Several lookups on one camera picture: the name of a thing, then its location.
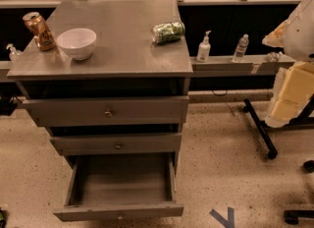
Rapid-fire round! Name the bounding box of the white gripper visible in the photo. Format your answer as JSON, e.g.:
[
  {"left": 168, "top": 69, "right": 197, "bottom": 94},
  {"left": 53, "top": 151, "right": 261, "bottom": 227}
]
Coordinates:
[{"left": 265, "top": 61, "right": 314, "bottom": 128}]

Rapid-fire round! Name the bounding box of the grey bottom drawer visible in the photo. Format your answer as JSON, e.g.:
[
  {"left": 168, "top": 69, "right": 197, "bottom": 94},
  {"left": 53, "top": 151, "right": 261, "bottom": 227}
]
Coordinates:
[{"left": 54, "top": 153, "right": 183, "bottom": 222}]

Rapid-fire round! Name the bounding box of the grey drawer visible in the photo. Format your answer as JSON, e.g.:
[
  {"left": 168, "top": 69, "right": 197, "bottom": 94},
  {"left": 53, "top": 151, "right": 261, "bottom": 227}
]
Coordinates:
[
  {"left": 23, "top": 96, "right": 188, "bottom": 127},
  {"left": 50, "top": 133, "right": 182, "bottom": 156},
  {"left": 54, "top": 153, "right": 183, "bottom": 222}
]

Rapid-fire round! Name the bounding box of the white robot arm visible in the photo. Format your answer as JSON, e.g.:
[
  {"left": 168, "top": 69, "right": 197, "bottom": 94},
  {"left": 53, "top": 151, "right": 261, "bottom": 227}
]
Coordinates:
[{"left": 262, "top": 0, "right": 314, "bottom": 128}]

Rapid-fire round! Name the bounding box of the grey middle drawer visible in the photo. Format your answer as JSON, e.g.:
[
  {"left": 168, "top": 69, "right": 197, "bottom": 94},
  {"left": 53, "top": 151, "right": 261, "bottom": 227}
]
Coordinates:
[{"left": 50, "top": 133, "right": 182, "bottom": 156}]

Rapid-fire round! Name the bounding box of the grey top drawer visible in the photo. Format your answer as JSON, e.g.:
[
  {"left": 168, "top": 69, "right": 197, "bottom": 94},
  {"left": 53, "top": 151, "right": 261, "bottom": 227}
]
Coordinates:
[{"left": 23, "top": 96, "right": 188, "bottom": 127}]

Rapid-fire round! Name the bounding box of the black stand base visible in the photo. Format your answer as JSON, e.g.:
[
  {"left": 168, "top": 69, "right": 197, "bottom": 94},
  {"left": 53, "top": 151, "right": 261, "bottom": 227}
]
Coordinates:
[{"left": 243, "top": 95, "right": 314, "bottom": 159}]

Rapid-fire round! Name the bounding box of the crumpled paper wad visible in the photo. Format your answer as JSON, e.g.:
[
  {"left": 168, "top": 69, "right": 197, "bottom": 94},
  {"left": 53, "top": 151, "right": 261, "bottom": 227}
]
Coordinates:
[{"left": 266, "top": 52, "right": 284, "bottom": 62}]

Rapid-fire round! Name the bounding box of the clear water bottle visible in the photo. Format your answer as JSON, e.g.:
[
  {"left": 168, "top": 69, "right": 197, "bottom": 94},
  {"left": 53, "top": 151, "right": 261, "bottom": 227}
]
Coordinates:
[{"left": 233, "top": 34, "right": 249, "bottom": 63}]

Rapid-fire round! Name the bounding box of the white pump bottle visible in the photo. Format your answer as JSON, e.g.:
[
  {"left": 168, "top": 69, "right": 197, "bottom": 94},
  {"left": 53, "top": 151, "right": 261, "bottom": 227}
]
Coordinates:
[{"left": 196, "top": 30, "right": 211, "bottom": 63}]

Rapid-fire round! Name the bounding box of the green soda can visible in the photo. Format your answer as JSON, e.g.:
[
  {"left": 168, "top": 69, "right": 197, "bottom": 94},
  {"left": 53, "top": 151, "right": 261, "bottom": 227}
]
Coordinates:
[{"left": 151, "top": 21, "right": 185, "bottom": 44}]

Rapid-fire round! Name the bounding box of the white ceramic bowl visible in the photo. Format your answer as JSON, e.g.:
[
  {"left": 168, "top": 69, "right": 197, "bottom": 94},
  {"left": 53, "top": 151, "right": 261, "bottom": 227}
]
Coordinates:
[{"left": 57, "top": 28, "right": 97, "bottom": 60}]

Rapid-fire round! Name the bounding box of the orange soda can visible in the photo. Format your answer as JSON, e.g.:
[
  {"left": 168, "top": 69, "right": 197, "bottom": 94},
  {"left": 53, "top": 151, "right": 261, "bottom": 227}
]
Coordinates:
[{"left": 23, "top": 12, "right": 56, "bottom": 51}]

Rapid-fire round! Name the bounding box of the clear pump bottle left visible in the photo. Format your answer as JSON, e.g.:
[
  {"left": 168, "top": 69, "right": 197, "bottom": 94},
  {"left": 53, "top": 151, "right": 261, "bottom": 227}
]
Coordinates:
[{"left": 6, "top": 43, "right": 22, "bottom": 62}]

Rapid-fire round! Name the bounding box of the grey rail ledge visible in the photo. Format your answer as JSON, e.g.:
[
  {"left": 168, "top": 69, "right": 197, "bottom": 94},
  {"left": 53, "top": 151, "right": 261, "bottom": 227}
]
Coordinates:
[{"left": 190, "top": 55, "right": 294, "bottom": 78}]

